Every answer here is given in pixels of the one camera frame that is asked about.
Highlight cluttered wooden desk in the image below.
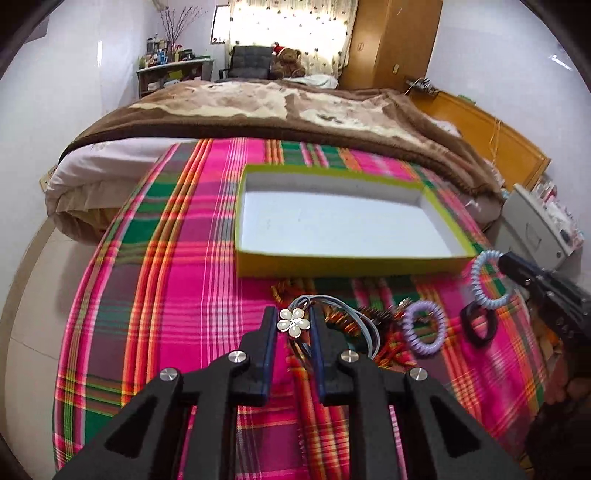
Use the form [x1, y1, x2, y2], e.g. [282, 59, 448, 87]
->
[136, 57, 213, 98]

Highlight black chair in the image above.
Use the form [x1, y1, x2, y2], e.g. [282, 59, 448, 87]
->
[218, 45, 273, 82]

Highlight wooden wardrobe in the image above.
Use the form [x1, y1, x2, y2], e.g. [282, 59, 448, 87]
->
[339, 0, 443, 92]

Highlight purple spiral hair tie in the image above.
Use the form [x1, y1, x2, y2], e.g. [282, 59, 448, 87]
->
[400, 299, 448, 357]

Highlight brown teddy bear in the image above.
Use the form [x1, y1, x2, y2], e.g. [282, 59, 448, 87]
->
[270, 45, 305, 80]

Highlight black fitness band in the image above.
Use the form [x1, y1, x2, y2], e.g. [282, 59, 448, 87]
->
[460, 301, 498, 349]

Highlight purple dried branches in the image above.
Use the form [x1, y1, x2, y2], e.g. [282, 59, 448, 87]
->
[160, 5, 204, 60]

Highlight blue spiral hair tie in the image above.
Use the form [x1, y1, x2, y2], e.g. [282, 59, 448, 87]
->
[469, 249, 517, 310]

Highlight orange wooden headboard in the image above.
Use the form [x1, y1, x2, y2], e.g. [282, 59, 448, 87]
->
[410, 89, 551, 191]

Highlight dark amber bead bracelet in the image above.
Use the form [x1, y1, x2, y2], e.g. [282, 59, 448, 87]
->
[322, 303, 412, 365]

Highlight floral curtain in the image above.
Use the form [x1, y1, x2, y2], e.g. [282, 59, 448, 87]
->
[228, 0, 359, 78]

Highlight green shallow cardboard box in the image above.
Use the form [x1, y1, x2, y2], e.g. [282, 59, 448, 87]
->
[235, 164, 477, 278]

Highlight grey hair tie pearl flower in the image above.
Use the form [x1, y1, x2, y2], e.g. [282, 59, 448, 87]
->
[276, 294, 383, 359]

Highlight brown fleece blanket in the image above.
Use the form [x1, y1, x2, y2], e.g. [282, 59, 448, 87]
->
[66, 79, 502, 198]

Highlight grey bedside cabinet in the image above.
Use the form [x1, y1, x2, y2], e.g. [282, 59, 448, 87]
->
[492, 184, 578, 270]

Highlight pink plaid cloth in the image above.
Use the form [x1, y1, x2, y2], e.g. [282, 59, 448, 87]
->
[53, 138, 546, 466]

